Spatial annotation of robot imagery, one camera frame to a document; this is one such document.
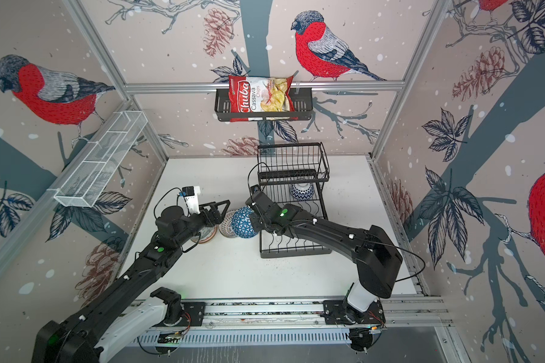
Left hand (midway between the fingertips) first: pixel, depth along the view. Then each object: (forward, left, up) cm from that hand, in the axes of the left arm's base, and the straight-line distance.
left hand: (226, 199), depth 76 cm
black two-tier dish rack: (+19, -19, -4) cm, 27 cm away
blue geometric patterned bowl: (-3, -4, -11) cm, 12 cm away
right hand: (-1, -10, -9) cm, 13 cm away
